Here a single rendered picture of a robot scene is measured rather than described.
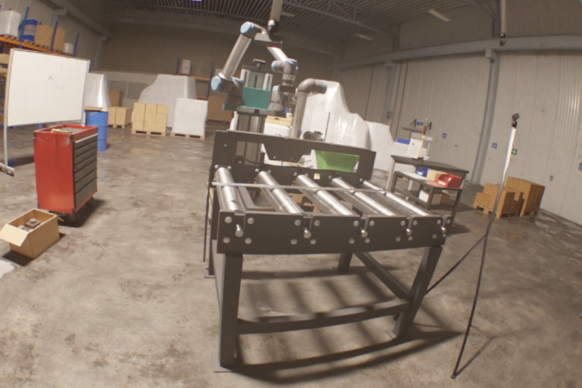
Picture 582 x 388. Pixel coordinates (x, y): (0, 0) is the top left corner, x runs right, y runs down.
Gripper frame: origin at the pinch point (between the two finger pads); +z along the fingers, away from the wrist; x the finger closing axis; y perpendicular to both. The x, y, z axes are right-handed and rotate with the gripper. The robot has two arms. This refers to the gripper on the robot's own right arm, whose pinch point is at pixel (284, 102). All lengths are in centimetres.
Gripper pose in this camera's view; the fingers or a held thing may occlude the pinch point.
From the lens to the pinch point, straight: 218.4
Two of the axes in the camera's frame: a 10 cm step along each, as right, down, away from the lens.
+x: 9.4, 0.9, 3.2
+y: 3.0, 2.4, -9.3
